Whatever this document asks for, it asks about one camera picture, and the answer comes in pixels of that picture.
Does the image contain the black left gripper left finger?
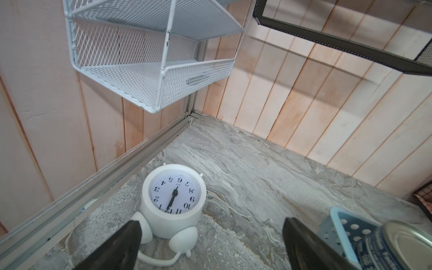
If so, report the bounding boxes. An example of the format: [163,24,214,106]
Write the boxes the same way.
[74,220,142,270]

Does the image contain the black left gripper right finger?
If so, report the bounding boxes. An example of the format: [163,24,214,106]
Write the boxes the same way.
[282,218,358,270]

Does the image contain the light blue plastic basket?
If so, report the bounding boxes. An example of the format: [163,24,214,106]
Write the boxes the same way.
[317,207,380,270]

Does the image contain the small blue tin can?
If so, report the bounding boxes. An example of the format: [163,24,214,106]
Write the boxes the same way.
[354,220,432,270]

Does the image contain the white alarm clock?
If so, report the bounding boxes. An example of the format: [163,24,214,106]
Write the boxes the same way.
[131,164,207,267]

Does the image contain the black wire desk organizer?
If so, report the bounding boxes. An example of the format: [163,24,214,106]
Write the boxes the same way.
[412,181,432,221]

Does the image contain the white wire wall shelf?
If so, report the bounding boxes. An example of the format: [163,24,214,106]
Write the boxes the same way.
[63,1,244,114]

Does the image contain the black mesh wall basket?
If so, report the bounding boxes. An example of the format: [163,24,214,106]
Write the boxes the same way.
[252,0,432,77]

